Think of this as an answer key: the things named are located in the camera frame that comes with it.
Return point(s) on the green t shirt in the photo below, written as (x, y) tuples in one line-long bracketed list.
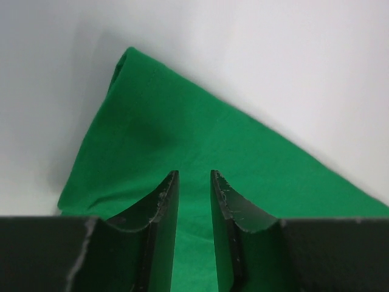
[(153, 121)]

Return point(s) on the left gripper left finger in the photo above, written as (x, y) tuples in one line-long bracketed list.
[(134, 250)]

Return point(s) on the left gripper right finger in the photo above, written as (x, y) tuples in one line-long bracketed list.
[(250, 252)]

